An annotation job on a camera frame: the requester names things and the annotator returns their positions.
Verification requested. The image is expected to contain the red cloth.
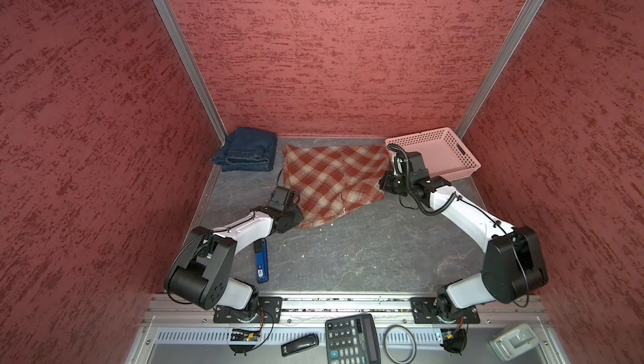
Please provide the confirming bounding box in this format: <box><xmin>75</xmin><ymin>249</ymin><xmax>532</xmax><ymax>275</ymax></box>
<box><xmin>283</xmin><ymin>144</ymin><xmax>389</xmax><ymax>229</ymax></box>

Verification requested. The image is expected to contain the dark denim button skirt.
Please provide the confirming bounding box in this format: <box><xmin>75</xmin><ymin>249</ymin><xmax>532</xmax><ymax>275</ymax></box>
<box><xmin>221</xmin><ymin>163</ymin><xmax>274</xmax><ymax>172</ymax></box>

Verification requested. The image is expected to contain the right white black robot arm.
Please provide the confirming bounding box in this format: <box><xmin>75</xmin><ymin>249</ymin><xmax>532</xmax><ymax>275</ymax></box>
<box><xmin>379</xmin><ymin>144</ymin><xmax>548</xmax><ymax>323</ymax></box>

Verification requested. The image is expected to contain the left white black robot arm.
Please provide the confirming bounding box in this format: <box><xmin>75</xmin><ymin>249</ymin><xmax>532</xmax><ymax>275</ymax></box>
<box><xmin>164</xmin><ymin>205</ymin><xmax>304</xmax><ymax>322</ymax></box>

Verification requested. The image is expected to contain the pink perforated plastic basket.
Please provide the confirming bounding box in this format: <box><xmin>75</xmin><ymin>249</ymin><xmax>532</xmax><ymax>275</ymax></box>
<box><xmin>385</xmin><ymin>127</ymin><xmax>481</xmax><ymax>181</ymax></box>

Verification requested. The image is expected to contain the left circuit board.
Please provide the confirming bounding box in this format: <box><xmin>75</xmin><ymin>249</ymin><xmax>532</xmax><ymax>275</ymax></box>
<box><xmin>230</xmin><ymin>328</ymin><xmax>263</xmax><ymax>344</ymax></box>

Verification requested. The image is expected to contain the circuit board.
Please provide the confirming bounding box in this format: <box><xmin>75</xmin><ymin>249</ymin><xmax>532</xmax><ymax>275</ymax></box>
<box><xmin>441</xmin><ymin>329</ymin><xmax>468</xmax><ymax>356</ymax></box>
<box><xmin>230</xmin><ymin>328</ymin><xmax>263</xmax><ymax>344</ymax></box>

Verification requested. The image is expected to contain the black calculator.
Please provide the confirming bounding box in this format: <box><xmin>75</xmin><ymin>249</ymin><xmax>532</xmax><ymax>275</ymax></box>
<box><xmin>325</xmin><ymin>313</ymin><xmax>382</xmax><ymax>364</ymax></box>

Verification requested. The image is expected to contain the right circuit board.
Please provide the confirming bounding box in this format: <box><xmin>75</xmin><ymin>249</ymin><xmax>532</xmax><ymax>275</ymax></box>
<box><xmin>441</xmin><ymin>329</ymin><xmax>468</xmax><ymax>356</ymax></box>

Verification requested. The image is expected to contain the grey white box device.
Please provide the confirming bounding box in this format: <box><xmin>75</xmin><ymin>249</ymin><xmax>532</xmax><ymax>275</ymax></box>
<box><xmin>489</xmin><ymin>324</ymin><xmax>540</xmax><ymax>362</ymax></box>

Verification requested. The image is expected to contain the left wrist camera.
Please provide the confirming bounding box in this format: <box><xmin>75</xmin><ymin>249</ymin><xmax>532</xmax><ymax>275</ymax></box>
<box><xmin>268</xmin><ymin>186</ymin><xmax>295</xmax><ymax>212</ymax></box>

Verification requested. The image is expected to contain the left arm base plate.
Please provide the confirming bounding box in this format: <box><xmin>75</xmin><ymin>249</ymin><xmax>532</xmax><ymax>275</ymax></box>
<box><xmin>213</xmin><ymin>296</ymin><xmax>283</xmax><ymax>325</ymax></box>

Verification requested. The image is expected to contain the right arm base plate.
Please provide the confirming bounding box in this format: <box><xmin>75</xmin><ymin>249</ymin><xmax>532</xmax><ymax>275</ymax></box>
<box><xmin>409</xmin><ymin>297</ymin><xmax>481</xmax><ymax>325</ymax></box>

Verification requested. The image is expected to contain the black cable loop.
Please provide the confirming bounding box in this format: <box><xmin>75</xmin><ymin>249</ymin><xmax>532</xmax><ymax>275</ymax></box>
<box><xmin>383</xmin><ymin>324</ymin><xmax>418</xmax><ymax>364</ymax></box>

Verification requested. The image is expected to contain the aluminium front rail frame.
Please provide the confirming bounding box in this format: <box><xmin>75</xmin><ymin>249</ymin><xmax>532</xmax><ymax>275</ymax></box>
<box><xmin>125</xmin><ymin>292</ymin><xmax>570</xmax><ymax>363</ymax></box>

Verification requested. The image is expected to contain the right aluminium corner post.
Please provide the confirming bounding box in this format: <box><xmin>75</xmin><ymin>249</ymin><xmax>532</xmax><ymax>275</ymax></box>
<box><xmin>456</xmin><ymin>0</ymin><xmax>545</xmax><ymax>139</ymax></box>

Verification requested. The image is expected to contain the aluminium corner post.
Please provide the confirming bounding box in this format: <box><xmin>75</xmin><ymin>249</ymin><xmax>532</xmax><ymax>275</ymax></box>
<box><xmin>456</xmin><ymin>0</ymin><xmax>545</xmax><ymax>139</ymax></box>
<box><xmin>153</xmin><ymin>0</ymin><xmax>228</xmax><ymax>144</ymax></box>

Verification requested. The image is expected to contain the left aluminium corner post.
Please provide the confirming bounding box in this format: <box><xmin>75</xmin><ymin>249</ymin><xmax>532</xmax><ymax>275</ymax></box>
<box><xmin>153</xmin><ymin>0</ymin><xmax>228</xmax><ymax>144</ymax></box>

